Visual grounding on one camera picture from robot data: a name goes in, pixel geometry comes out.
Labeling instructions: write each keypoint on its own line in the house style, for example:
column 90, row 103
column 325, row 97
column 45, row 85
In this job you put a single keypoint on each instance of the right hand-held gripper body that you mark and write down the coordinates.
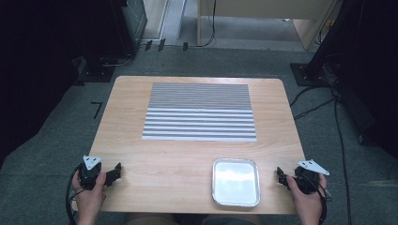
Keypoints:
column 308, row 178

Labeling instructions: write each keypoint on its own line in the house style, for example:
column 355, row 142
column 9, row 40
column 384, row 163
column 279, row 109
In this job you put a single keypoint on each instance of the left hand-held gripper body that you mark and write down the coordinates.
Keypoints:
column 88, row 175

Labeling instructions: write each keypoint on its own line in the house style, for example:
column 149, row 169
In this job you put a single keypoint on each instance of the person's left hand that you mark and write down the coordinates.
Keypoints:
column 90, row 197

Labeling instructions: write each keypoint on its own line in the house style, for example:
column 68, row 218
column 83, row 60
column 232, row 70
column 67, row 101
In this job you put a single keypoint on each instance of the person's right hand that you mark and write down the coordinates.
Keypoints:
column 305, row 200

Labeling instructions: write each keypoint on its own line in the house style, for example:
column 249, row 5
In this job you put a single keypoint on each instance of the silver metal tray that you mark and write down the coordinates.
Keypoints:
column 236, row 182

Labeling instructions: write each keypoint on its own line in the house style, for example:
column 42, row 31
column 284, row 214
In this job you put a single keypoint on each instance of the person's left leg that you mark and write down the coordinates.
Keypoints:
column 147, row 219

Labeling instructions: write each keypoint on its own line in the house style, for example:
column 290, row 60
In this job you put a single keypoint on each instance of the person's leg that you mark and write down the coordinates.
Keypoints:
column 231, row 220
column 147, row 219

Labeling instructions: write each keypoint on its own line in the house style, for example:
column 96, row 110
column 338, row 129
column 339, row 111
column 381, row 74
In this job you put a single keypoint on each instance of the black tape corner mark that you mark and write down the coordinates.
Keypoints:
column 99, row 108

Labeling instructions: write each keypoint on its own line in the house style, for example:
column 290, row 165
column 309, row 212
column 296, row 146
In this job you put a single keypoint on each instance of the person's right leg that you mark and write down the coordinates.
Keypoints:
column 231, row 220

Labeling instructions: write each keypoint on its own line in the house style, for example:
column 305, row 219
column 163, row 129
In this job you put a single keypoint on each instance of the black stand base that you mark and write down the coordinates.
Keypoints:
column 308, row 76
column 97, row 73

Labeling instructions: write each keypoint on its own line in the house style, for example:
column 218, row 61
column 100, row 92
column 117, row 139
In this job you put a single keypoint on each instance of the grey striped placemat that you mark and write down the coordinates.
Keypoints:
column 199, row 112

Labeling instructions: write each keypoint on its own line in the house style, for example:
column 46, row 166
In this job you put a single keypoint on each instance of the dark curtain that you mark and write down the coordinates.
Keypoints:
column 369, row 78
column 31, row 78

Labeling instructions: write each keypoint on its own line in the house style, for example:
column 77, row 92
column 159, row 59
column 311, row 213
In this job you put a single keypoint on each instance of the black tape strip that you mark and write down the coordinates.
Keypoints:
column 161, row 45
column 148, row 45
column 185, row 47

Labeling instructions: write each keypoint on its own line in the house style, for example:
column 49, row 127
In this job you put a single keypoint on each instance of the dark equipment cabinet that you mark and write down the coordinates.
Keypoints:
column 125, row 25

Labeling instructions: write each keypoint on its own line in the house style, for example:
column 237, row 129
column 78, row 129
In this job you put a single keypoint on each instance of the light wooden cabinet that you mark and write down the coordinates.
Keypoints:
column 266, row 9

